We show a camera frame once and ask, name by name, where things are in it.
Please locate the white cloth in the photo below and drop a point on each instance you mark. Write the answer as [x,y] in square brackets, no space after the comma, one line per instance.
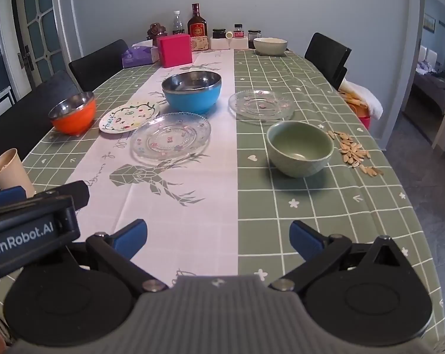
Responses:
[368,97]

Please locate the beige cup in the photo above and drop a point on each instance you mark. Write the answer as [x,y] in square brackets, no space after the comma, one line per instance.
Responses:
[12,177]

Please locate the small beige radio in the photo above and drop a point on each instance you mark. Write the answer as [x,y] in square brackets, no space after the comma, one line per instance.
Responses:
[199,43]

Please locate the clear water bottle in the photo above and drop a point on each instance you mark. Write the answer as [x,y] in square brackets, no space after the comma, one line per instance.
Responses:
[178,24]

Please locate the clear floral glass plate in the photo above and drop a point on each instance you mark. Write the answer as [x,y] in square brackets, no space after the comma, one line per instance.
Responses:
[261,105]
[171,140]

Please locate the wall picture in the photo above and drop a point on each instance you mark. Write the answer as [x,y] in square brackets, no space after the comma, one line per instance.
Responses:
[429,22]

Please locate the white painted plate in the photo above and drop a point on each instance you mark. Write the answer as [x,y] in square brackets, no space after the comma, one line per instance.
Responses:
[123,120]

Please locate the brown figurine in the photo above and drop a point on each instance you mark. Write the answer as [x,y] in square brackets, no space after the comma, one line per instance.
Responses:
[156,31]

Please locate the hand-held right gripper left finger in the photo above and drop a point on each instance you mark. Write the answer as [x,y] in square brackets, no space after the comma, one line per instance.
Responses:
[132,238]

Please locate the pile of pale seeds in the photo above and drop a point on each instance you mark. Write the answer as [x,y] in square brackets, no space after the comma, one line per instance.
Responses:
[351,151]

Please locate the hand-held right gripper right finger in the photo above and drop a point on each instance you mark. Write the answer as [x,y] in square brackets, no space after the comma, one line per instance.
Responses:
[305,239]

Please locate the red bin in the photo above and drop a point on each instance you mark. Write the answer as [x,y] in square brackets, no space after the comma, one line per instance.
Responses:
[364,122]

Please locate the orange steel-lined bowl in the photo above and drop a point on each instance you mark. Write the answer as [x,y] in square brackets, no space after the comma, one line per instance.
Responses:
[75,118]

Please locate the black chair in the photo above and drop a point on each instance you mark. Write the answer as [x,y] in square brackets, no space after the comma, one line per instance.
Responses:
[97,62]
[325,55]
[20,118]

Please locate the glass-paned door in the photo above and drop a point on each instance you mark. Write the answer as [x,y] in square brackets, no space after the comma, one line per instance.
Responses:
[42,25]

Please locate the purple tissue pack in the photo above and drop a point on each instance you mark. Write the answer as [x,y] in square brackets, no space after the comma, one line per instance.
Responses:
[137,58]

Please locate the glass jar dark lid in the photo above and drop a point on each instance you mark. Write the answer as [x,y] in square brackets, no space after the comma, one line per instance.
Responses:
[254,37]

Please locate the pink box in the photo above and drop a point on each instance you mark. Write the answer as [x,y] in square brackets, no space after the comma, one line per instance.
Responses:
[174,51]

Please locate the cream ceramic bowl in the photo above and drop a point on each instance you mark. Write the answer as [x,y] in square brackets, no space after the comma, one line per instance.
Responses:
[270,48]

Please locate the red-label ink bottle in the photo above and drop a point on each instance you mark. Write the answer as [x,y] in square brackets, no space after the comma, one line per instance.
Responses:
[238,32]

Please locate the brown liquor bottle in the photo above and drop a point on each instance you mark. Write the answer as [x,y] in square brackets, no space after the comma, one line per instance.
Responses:
[197,25]

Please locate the black jar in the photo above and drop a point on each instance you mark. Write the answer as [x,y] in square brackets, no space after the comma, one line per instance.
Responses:
[218,34]

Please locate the bed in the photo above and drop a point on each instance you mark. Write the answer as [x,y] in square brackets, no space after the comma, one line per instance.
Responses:
[434,88]

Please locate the green checked tablecloth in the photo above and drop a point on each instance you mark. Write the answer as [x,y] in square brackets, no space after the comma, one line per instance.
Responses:
[318,210]

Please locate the small cream cup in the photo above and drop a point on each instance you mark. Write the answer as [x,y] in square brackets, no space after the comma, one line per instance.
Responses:
[229,35]

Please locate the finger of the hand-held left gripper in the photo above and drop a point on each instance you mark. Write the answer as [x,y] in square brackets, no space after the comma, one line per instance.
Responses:
[79,193]
[5,196]

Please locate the blue steel-lined bowl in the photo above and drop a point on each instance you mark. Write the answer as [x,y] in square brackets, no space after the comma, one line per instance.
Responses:
[193,99]

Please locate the green ceramic bowl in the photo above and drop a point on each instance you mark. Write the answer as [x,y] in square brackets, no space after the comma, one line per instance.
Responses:
[300,162]

